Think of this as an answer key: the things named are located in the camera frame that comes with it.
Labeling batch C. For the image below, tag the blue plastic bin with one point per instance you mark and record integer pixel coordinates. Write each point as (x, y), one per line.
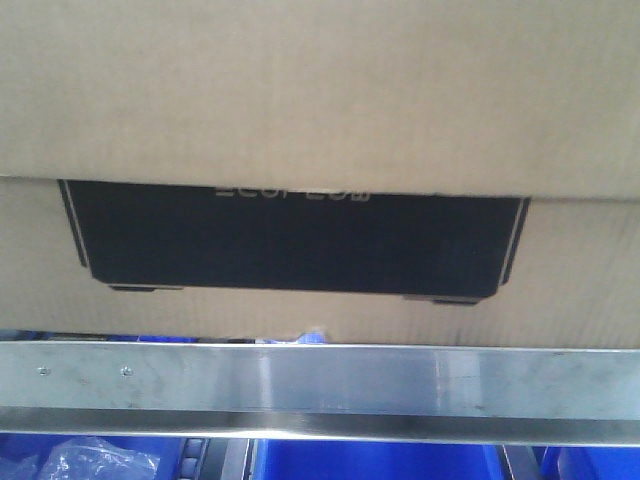
(557, 462)
(308, 459)
(16, 447)

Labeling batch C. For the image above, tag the right blue plastic bin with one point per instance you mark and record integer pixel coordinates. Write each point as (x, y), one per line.
(557, 462)

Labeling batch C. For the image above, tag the brown cardboard box black print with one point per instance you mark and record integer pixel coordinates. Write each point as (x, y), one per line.
(525, 98)

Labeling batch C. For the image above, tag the middle blue plastic bin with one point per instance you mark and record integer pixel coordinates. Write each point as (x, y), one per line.
(308, 459)

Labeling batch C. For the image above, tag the left blue plastic bin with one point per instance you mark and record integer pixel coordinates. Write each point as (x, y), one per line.
(16, 447)

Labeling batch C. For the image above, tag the metal shelf rail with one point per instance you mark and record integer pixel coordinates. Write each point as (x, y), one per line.
(323, 392)

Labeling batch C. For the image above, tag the clear plastic bag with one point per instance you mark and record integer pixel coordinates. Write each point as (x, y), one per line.
(94, 458)

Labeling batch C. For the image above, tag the grey shelf upright post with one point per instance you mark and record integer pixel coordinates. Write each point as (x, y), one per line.
(217, 458)

